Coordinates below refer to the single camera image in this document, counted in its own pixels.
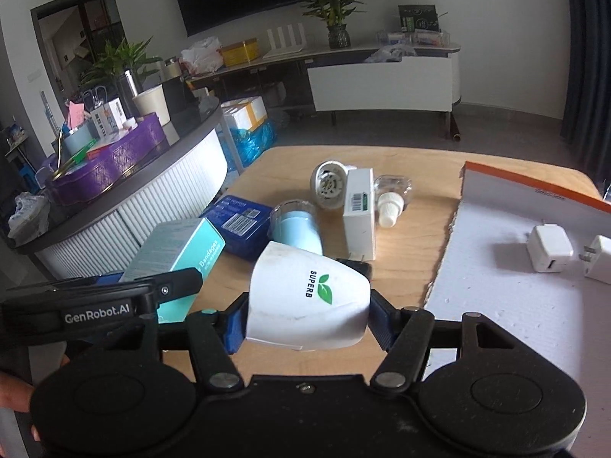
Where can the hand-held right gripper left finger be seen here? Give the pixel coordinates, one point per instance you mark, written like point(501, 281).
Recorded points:
point(237, 327)

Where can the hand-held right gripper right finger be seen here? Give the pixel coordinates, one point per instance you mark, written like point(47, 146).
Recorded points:
point(380, 327)

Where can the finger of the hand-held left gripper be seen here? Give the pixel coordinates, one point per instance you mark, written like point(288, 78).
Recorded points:
point(174, 287)

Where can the teal bandage box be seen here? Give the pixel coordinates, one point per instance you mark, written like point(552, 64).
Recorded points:
point(179, 253)

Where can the white plug-in vaporizer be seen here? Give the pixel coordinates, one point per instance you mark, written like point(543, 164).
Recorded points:
point(305, 296)

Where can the blue box with barcode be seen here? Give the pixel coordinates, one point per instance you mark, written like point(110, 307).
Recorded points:
point(236, 224)

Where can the white charger packaging box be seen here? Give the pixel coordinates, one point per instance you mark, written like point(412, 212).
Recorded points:
point(359, 219)

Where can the light blue toothpick container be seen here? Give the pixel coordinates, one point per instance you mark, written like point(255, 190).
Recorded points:
point(296, 229)

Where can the white cardboard tray orange rim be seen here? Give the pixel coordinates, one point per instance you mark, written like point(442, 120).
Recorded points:
point(515, 296)

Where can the person's left hand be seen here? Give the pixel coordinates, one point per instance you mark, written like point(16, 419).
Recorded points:
point(13, 393)

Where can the grey plastic bag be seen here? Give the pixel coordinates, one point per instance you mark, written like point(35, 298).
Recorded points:
point(28, 217)

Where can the round counter ribbed white front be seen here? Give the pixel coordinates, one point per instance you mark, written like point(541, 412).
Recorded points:
point(162, 186)

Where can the clear bottle with white cap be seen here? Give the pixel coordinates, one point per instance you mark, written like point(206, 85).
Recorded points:
point(392, 198)

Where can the purple tray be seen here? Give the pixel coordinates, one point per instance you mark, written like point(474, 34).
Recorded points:
point(124, 152)

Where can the grey round plug-in device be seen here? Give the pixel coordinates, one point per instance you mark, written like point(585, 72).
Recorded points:
point(329, 183)

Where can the blue plastic bag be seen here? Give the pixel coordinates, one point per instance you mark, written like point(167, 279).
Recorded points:
point(253, 143)

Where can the light blue cup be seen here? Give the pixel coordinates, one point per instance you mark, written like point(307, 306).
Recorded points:
point(79, 143)

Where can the small white box blue print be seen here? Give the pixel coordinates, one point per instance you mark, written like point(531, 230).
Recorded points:
point(109, 118)

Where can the white paper cup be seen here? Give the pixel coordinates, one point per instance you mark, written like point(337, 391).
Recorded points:
point(152, 104)

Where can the white square charger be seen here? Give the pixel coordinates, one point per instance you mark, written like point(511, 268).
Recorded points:
point(549, 248)

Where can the white and yellow carton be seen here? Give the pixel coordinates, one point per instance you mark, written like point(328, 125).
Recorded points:
point(246, 110)

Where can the steel thermos bottle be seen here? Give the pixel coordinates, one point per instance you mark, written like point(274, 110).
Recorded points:
point(130, 93)

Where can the dark rolled tube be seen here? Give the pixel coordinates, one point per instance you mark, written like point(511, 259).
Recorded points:
point(454, 129)

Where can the white plug adapter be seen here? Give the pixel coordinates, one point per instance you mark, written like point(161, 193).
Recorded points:
point(599, 260)

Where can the white plastic bag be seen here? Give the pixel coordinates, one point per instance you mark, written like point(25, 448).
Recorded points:
point(201, 56)

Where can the leafy green plant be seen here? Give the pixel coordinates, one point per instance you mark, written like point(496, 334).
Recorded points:
point(121, 59)

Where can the white television cabinet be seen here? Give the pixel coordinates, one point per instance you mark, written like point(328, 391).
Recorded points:
point(382, 86)

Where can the yellow box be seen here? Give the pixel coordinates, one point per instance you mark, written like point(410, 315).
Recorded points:
point(240, 53)

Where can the white router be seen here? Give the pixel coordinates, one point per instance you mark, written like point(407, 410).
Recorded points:
point(285, 43)

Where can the crumpled clear plastic bag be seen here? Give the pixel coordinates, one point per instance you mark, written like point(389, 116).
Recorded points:
point(389, 53)

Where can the clear acrylic organizer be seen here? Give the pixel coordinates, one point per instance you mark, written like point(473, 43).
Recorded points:
point(420, 38)

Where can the black and green box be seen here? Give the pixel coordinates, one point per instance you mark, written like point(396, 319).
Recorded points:
point(418, 18)

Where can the potted bamboo plant dark vase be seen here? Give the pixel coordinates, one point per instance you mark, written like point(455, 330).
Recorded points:
point(334, 4)

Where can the dark blue curtain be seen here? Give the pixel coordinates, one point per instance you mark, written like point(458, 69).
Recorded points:
point(587, 57)

